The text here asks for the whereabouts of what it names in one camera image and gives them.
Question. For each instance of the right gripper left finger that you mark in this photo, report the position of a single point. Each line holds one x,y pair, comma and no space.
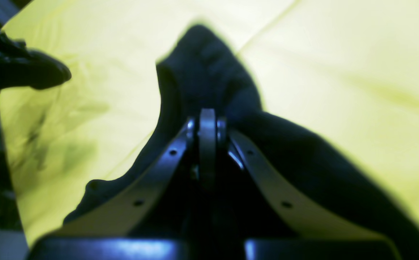
118,216

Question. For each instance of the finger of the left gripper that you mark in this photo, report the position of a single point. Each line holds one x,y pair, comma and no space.
23,67

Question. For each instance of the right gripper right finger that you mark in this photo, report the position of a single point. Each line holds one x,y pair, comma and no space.
302,214

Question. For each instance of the dark navy T-shirt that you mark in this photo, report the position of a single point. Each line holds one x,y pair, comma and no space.
201,72

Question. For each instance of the cream yellow table cloth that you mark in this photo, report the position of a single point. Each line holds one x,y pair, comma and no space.
347,70

